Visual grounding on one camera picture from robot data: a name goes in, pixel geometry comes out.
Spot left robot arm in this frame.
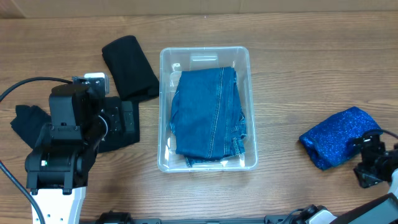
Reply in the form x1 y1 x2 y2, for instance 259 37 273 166
25 83 137 223

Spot small black crumpled cloth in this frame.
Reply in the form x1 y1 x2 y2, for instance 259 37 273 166
10 105 51 149

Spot sparkly blue cloth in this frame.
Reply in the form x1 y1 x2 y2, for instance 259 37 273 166
299 106 380 170

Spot clear plastic container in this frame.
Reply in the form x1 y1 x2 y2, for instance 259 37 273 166
157 46 258 173

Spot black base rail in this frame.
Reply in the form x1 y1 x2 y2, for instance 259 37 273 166
79 211 292 224

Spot blue jeans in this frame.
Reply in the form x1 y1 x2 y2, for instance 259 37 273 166
170 67 247 167

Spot black rolled cloth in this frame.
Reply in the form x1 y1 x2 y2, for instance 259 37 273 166
102 35 159 103

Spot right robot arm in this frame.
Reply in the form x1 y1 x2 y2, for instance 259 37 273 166
286 129 397 224

